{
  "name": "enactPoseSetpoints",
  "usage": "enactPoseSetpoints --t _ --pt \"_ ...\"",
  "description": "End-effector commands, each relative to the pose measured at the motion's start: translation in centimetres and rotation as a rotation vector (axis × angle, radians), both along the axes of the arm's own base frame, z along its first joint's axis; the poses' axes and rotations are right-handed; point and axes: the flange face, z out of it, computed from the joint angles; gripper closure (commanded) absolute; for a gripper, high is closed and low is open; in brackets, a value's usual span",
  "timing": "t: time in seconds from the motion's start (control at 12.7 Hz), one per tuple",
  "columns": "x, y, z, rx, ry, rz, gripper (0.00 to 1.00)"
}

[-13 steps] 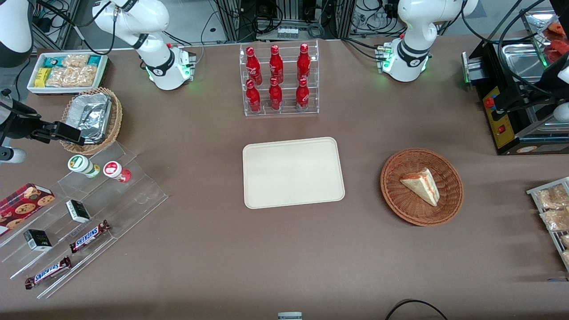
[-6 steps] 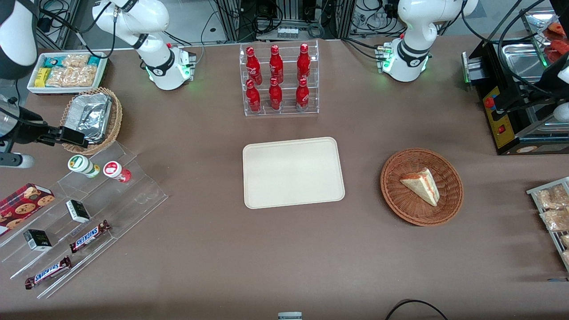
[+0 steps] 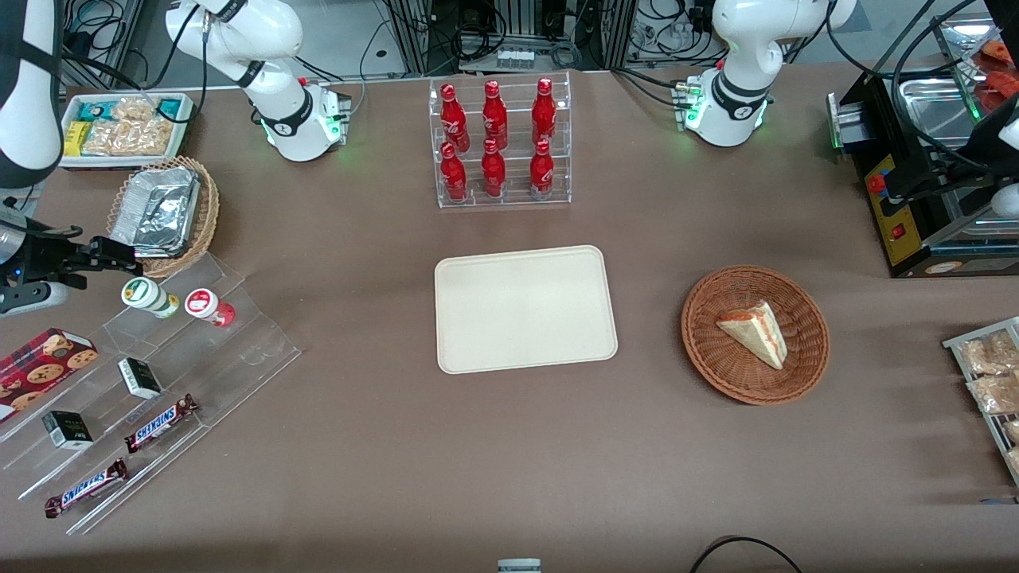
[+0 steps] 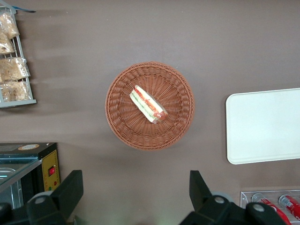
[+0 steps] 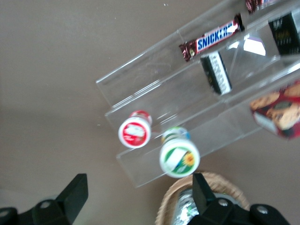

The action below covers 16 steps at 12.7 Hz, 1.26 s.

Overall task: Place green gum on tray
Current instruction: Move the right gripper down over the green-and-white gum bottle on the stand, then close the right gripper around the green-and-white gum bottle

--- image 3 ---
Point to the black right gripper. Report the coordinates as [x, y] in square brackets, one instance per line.
[45, 255]

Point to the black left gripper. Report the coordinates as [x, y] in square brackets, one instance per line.
[946, 175]

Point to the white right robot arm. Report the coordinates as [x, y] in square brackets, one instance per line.
[296, 119]

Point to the stainless steel tray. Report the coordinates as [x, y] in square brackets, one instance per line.
[931, 107]

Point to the beige plastic tray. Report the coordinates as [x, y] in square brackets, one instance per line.
[525, 310]

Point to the stacked foil trays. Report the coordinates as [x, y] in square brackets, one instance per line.
[159, 208]

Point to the black sealing machine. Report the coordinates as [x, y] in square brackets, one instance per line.
[915, 239]

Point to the light wicker basket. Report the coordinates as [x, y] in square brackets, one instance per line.
[208, 215]

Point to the red lid yogurt cup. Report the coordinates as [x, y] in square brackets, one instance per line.
[208, 306]

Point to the white plastic bin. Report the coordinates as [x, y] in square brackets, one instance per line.
[72, 161]

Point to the clear container with red food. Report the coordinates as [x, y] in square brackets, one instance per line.
[995, 64]

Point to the clear rice cracker bag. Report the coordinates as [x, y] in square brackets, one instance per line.
[131, 135]

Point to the small black box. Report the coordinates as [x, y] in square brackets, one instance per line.
[141, 379]
[68, 430]

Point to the yellow snack pack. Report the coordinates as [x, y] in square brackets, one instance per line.
[77, 138]

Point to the red plaid cookie box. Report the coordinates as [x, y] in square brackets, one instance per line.
[40, 366]

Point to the teal snack pack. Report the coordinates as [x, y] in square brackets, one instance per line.
[94, 110]

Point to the clear acrylic stepped display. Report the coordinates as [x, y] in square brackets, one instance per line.
[239, 358]

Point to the snickers chocolate bar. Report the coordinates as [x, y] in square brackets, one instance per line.
[159, 423]
[86, 489]

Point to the clear snack bag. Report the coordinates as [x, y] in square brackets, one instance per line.
[997, 394]
[991, 354]

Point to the wrapped triangle sandwich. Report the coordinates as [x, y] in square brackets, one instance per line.
[756, 334]

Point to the round brown wicker basket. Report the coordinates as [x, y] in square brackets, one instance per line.
[716, 366]

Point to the red cola bottle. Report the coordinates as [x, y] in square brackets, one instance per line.
[494, 118]
[493, 173]
[454, 119]
[544, 113]
[542, 173]
[454, 177]

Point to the clear acrylic bottle rack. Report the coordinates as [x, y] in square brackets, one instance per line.
[500, 204]

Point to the white power strip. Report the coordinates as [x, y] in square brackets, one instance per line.
[516, 58]

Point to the small grey device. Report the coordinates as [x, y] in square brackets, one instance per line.
[519, 566]

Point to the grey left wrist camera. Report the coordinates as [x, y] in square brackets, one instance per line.
[1007, 200]

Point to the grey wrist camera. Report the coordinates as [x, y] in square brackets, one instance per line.
[1007, 200]
[32, 298]

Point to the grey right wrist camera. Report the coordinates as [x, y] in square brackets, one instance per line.
[32, 298]

